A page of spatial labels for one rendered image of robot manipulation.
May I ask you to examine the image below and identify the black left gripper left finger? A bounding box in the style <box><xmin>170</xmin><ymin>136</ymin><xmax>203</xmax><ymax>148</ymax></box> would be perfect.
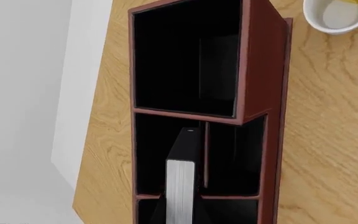
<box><xmin>149</xmin><ymin>190</ymin><xmax>168</xmax><ymax>224</ymax></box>

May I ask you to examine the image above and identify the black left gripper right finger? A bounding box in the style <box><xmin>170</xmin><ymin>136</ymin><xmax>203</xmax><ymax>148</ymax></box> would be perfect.
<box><xmin>192</xmin><ymin>186</ymin><xmax>214</xmax><ymax>224</ymax></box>

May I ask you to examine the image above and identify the red-brown desk caddy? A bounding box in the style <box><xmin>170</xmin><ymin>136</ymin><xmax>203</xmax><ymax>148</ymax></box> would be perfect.
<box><xmin>127</xmin><ymin>0</ymin><xmax>293</xmax><ymax>224</ymax></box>

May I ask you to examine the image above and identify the white mug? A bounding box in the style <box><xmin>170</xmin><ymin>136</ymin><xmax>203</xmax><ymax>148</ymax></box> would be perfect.
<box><xmin>302</xmin><ymin>0</ymin><xmax>358</xmax><ymax>36</ymax></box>

